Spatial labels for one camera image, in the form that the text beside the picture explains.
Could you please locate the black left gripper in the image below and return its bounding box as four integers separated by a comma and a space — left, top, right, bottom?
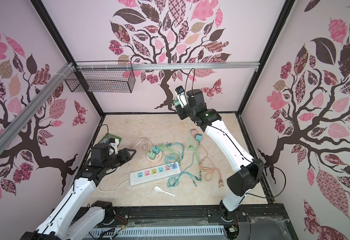
103, 147, 137, 171

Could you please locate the green USB charger plug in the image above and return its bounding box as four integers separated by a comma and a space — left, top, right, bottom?
147, 151, 157, 160

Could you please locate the teal USB charger plug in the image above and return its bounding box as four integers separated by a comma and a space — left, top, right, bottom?
152, 147, 161, 154

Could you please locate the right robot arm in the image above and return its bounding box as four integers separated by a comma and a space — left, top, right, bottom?
174, 86, 264, 222

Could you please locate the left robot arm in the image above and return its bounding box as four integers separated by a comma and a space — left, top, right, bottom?
21, 143, 137, 240

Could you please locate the green snack packet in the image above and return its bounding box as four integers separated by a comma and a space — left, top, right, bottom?
98, 133, 122, 144

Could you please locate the pale yellow peeler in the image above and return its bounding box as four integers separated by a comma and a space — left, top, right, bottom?
126, 118, 145, 125

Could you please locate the white multicolour power strip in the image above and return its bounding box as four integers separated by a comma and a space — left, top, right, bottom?
130, 162, 181, 186

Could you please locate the round pink power socket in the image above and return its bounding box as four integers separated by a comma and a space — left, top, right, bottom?
147, 151, 164, 164

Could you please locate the white ceramic spoon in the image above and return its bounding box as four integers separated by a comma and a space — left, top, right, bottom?
154, 186, 175, 197

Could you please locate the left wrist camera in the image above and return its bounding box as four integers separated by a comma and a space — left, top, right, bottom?
108, 139, 119, 156

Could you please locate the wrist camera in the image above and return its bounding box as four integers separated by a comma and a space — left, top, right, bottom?
108, 139, 119, 156
175, 86, 188, 108

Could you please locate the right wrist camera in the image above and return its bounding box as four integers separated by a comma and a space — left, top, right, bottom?
175, 86, 188, 108

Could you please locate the pink cable of round socket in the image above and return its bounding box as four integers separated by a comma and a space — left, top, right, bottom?
129, 135, 151, 152

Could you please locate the white power strip cable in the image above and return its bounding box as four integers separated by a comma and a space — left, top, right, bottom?
96, 178, 131, 193

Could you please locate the tangled charging cables bundle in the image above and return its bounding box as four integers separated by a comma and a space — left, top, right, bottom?
158, 116, 224, 188

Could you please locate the black wire basket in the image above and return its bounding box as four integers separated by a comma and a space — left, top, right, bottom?
65, 60, 136, 94

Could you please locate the aluminium rail left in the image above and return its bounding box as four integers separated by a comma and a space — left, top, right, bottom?
0, 63, 75, 155

